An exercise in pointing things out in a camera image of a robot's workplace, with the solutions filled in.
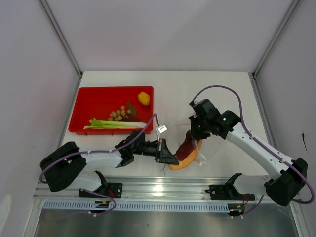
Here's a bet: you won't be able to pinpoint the green celery stalks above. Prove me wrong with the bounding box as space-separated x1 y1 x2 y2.
83 119 147 129

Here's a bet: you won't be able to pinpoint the right aluminium frame post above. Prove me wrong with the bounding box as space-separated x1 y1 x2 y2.
251 0 303 77

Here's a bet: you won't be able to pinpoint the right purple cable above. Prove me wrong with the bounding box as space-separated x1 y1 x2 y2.
191 85 316 219

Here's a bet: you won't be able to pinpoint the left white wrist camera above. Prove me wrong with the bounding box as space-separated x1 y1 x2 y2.
156 124 167 134

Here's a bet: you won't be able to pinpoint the left aluminium frame post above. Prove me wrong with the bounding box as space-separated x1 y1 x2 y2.
37 0 83 77

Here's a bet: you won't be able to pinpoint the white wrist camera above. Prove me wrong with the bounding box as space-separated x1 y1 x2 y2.
189 100 199 107
156 124 167 134

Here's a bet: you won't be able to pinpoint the clear pink-dotted zip bag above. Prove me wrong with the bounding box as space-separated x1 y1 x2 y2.
174 120 223 166

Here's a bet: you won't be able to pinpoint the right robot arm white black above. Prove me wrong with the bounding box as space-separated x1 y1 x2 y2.
189 99 308 206

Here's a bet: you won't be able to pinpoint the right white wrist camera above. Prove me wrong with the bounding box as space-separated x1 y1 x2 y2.
189 100 199 107

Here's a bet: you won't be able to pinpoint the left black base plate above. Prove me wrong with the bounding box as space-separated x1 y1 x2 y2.
79 183 123 198

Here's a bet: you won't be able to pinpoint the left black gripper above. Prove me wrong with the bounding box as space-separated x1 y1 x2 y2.
133 138 179 165

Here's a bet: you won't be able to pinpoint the slotted white cable duct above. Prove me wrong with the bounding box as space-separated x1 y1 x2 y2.
43 200 230 213

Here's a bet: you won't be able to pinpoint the purple cable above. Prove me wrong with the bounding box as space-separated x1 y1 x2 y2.
39 113 161 218
191 85 316 219

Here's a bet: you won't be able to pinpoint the aluminium mounting rail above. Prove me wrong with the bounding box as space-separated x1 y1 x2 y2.
33 175 303 203

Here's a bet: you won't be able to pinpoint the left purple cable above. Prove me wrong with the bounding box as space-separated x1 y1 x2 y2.
39 113 161 218

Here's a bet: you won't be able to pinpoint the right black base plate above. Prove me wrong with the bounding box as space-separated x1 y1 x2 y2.
205 185 255 201

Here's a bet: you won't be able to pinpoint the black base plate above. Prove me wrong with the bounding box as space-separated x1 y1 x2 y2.
205 185 255 201
79 183 123 198

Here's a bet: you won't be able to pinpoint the orange purple sweet potato slice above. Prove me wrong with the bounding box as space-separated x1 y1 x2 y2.
169 130 202 170

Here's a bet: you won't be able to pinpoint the yellow potato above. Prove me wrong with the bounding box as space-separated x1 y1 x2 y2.
137 91 151 106

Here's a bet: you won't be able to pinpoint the aluminium frame post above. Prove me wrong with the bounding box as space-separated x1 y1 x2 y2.
251 0 303 77
37 0 83 77

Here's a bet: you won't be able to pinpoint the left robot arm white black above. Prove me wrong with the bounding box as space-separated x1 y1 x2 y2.
39 131 179 198

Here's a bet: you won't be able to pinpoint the bunch of tan longans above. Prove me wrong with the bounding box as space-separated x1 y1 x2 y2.
108 101 140 122

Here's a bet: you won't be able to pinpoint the red plastic tray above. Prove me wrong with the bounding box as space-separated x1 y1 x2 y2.
68 86 154 135

